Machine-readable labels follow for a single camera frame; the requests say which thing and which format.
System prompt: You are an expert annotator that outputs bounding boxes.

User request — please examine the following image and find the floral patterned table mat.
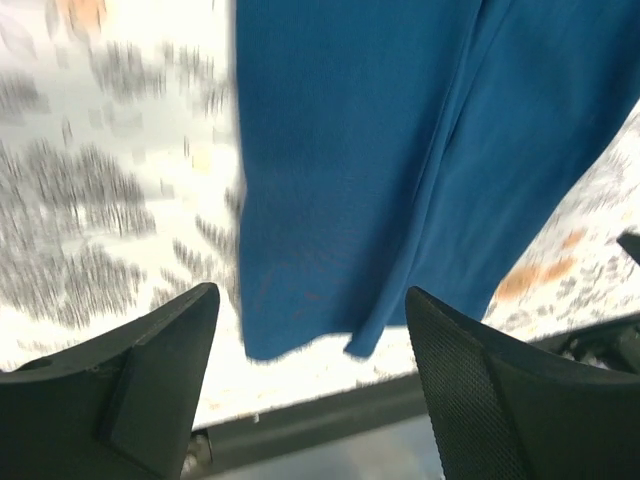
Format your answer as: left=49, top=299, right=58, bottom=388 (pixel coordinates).
left=1, top=1, right=639, bottom=426

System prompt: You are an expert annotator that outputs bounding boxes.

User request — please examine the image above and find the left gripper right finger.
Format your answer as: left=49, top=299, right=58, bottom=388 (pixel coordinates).
left=406, top=288, right=639, bottom=479

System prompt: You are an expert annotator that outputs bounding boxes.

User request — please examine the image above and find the aluminium mounting rail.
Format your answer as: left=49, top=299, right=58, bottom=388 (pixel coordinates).
left=183, top=374, right=442, bottom=479

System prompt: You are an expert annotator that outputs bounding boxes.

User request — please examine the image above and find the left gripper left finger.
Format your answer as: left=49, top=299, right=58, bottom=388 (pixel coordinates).
left=1, top=283, right=220, bottom=480

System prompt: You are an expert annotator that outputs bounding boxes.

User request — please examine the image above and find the navy blue mickey t-shirt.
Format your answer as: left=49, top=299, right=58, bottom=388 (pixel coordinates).
left=236, top=0, right=639, bottom=361

